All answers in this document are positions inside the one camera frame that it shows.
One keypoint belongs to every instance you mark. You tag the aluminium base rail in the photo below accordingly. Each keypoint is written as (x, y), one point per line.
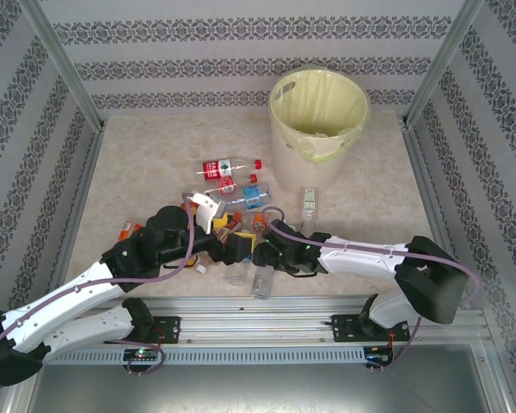
(258, 320)

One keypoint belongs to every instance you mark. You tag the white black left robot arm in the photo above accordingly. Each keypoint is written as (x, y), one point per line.
(86, 297)

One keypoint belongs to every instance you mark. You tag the right circuit board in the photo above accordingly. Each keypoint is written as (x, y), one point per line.
(378, 359)

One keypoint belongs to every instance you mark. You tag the clear bottle blue label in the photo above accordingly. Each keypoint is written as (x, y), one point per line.
(253, 195)

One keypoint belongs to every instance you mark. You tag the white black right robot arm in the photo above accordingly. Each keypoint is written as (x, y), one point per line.
(361, 263)

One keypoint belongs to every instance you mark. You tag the long red label bottle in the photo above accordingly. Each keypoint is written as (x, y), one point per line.
(215, 168)

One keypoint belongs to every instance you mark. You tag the clear bottle orange label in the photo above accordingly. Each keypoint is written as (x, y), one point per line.
(258, 222)

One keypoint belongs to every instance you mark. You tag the short red label bottle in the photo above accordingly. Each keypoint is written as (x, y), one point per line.
(227, 186)

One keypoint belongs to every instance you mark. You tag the green white label bottle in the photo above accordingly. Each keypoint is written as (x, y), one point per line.
(308, 200)

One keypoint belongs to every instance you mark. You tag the aluminium frame post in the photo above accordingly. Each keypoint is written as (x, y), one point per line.
(445, 60)
(64, 64)

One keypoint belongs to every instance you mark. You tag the clear pale blue bottle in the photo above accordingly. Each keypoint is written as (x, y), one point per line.
(262, 285)

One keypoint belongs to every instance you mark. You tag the pale yellow bin liner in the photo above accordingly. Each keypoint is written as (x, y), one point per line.
(327, 103)

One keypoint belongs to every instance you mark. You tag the circuit board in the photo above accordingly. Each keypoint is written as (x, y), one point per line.
(142, 353)
(378, 359)

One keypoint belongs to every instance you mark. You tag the cream plastic bin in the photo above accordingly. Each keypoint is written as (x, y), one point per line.
(305, 176)

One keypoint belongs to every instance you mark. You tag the left circuit board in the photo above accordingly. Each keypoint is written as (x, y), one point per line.
(142, 353)

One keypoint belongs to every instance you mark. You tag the blue label bottle white cap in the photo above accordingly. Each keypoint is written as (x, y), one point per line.
(236, 276)

